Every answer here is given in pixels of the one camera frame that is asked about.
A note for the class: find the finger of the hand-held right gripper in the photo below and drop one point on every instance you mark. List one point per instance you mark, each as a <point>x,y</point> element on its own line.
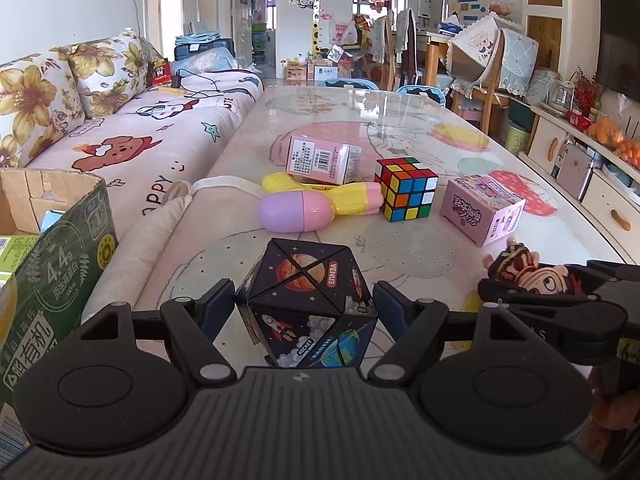
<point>610,271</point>
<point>525,297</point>

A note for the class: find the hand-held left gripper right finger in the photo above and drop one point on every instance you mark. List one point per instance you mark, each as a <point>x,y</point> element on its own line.
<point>392,305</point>

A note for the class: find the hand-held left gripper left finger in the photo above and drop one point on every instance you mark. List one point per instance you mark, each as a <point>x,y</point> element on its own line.
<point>220,305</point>

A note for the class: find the cartoon figure doll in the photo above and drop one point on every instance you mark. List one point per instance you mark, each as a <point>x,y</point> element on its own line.
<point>530,270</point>

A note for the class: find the black space print cube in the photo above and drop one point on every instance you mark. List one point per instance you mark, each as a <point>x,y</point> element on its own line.
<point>305,305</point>

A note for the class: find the pink toy box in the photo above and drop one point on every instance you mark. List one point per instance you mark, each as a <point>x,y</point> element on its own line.
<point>475,210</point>

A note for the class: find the yellow pink plastic toy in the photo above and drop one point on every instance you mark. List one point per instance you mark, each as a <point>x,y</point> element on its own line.
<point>350,200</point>

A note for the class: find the colourful puzzle cube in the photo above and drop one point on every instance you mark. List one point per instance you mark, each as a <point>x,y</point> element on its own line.
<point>405,190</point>

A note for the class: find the pink purple capsule toy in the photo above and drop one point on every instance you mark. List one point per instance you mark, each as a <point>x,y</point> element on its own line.
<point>295,210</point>

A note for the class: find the pink white small box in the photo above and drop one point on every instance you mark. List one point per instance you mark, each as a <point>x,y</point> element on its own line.
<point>320,157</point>

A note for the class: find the blue tissue pack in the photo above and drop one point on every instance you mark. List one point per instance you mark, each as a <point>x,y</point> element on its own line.
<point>51,221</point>

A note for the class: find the green medicine box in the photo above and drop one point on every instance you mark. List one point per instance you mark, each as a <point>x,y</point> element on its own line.
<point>15,255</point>

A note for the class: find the person's right hand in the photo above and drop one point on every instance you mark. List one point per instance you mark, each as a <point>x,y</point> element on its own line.
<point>610,402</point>

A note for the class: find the cream television cabinet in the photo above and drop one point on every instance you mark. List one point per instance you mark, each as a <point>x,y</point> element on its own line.
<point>600,210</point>

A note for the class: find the white cloth bag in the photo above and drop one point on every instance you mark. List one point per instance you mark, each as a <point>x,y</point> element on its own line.
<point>160,230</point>

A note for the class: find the bag of oranges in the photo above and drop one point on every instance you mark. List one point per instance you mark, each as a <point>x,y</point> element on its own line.
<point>607,130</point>
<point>631,152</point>

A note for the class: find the red box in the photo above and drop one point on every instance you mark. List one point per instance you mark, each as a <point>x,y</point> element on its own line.
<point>580,121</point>

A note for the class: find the green trash bin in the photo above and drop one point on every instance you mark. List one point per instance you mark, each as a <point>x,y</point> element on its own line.
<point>516,139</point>

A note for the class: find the glass kettle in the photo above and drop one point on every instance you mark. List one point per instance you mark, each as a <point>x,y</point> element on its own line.
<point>565,96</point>

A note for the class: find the red berry branches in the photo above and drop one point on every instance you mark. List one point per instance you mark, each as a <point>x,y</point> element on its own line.
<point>586,90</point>

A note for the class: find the sofa with cartoon cover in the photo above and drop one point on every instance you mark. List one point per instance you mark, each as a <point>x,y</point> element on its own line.
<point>150,135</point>

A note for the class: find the pink stool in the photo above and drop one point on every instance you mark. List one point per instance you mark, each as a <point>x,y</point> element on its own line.
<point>472,114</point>

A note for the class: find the blue child chair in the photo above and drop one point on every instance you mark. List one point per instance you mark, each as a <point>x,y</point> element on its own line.
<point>345,83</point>
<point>420,94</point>

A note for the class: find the yellow power strip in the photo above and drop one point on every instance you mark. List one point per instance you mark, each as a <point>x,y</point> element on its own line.
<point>172,91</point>

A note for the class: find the black television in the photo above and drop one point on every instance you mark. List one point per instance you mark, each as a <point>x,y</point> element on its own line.
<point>620,45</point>

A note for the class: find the black charger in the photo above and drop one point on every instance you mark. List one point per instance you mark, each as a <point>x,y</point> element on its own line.
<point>177,81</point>

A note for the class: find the red packet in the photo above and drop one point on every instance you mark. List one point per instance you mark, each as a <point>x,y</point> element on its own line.
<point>161,71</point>

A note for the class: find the light blue quilt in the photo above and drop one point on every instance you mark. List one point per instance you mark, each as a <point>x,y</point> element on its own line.
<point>210,63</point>

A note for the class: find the white cardboard box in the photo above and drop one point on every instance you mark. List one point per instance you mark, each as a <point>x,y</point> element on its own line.
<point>325,72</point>

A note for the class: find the wooden chair with cloth covers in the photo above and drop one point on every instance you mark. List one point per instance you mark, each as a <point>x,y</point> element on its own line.
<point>480,55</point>

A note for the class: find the black suitcase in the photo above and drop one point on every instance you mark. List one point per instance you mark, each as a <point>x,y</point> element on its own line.
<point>200,51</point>

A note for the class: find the floral pillow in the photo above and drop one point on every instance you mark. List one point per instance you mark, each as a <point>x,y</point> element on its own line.
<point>30,105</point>
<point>107,72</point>

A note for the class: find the wooden dining table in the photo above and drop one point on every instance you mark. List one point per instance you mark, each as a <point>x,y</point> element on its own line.
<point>435,50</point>

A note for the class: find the chair draped with clothes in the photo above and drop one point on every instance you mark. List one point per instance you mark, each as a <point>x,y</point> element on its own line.
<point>395,45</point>

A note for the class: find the green drawer tower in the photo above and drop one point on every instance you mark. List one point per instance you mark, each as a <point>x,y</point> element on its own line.
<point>259,40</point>

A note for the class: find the folded light blue cloth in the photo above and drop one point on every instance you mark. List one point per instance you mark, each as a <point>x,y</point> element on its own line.
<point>200,37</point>

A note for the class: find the white plastic bag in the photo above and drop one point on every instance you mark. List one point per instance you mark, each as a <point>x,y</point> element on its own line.
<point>342,32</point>

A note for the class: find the white door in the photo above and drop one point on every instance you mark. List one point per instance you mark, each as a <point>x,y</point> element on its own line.
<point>242,20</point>

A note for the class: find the white water heater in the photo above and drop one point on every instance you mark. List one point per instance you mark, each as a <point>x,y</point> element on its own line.
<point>425,5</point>

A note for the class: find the giraffe height chart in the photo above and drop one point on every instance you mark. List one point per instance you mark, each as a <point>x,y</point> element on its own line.
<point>316,5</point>

